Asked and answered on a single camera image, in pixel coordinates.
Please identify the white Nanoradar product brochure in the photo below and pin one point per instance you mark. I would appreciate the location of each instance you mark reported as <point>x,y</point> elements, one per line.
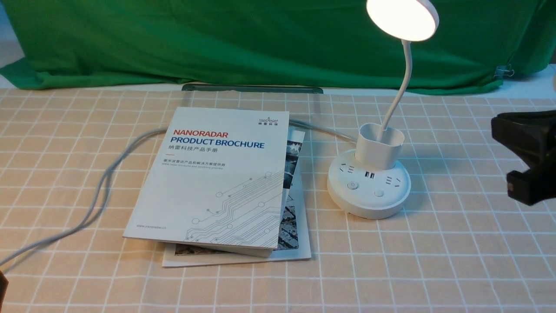
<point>216,182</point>

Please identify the green backdrop cloth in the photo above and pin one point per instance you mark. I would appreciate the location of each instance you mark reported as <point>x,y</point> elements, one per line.
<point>313,43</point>

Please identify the metal binder clip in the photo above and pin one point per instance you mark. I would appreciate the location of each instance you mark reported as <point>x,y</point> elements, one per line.
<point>504,71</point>

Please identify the lower brochure with photos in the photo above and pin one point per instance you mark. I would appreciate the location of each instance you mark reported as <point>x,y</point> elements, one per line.
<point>293,237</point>

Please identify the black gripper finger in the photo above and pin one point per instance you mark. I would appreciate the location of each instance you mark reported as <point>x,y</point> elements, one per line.
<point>532,186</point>

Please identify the dark brown object at edge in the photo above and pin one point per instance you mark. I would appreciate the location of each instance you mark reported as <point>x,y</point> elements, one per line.
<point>4,283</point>

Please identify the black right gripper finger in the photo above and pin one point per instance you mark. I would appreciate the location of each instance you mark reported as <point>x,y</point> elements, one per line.
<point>529,135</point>

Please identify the white desk lamp with base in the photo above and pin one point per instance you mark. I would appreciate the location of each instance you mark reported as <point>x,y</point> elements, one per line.
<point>369,181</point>

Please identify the checked beige tablecloth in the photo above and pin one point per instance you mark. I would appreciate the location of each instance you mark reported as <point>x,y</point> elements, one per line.
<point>460,245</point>

